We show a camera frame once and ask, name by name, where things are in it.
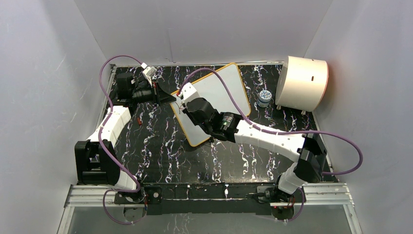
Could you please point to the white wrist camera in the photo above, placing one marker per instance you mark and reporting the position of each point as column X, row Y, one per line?
column 187, row 94
column 148, row 73

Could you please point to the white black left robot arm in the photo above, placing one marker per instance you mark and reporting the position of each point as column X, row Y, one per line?
column 95, row 158

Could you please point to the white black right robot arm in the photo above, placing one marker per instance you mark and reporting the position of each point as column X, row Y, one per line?
column 306, row 151

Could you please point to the white cylindrical drum container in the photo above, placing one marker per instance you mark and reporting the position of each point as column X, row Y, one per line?
column 302, row 83

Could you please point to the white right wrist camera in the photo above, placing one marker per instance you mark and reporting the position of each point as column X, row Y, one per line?
column 187, row 94

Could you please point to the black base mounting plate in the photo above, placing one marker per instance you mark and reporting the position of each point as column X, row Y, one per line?
column 211, row 198

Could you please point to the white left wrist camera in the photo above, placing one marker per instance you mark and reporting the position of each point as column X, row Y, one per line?
column 148, row 73

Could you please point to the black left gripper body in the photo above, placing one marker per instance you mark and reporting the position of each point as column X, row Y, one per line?
column 146, row 95

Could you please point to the blue white patterned jar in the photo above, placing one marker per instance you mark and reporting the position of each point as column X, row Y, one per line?
column 264, row 98

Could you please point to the yellow framed whiteboard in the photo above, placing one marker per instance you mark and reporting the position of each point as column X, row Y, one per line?
column 217, row 91

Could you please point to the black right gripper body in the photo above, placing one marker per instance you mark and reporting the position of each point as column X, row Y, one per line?
column 207, row 129

